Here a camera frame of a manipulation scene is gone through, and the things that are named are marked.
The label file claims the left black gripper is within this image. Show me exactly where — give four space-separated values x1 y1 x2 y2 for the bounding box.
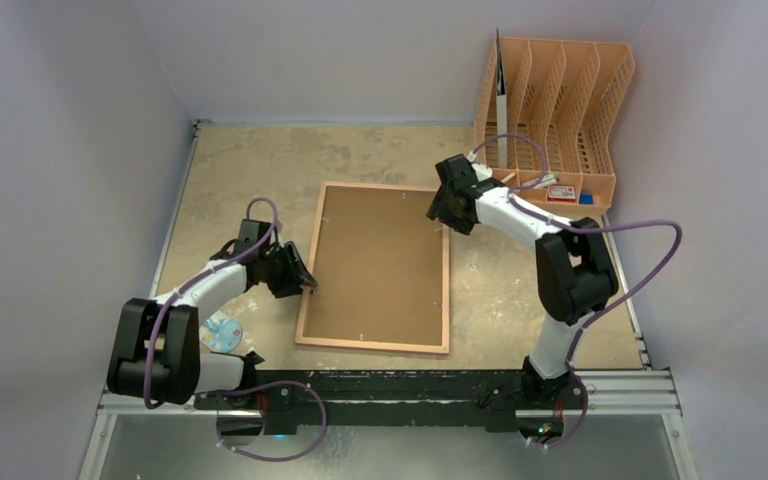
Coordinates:
259 242 316 298

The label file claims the brown frame backing board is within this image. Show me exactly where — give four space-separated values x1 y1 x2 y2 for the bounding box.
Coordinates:
302 186 446 347

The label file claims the pink wooden picture frame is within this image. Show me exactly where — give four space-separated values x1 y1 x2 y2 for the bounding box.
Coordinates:
293 180 453 356

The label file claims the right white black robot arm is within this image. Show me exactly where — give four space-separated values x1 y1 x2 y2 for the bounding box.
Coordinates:
426 154 619 407

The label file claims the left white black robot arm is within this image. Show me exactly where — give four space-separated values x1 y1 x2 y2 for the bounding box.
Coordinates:
106 219 317 409

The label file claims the blue tape dispenser pack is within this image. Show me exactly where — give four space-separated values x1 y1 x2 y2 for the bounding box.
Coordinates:
199 311 243 354

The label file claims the white red glue stick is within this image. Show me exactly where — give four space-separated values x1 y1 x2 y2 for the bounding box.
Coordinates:
521 173 558 189

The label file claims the red white small box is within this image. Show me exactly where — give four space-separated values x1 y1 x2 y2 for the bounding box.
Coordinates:
547 185 577 203

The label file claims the white folder in organizer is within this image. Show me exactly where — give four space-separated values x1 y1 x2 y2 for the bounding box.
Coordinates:
495 30 508 169

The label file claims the orange plastic file organizer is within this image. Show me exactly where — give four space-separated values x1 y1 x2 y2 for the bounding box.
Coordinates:
473 37 635 218

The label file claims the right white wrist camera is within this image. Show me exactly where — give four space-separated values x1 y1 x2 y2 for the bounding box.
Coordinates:
466 151 493 182

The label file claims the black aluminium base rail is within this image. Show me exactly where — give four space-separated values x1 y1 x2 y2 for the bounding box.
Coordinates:
95 367 683 439

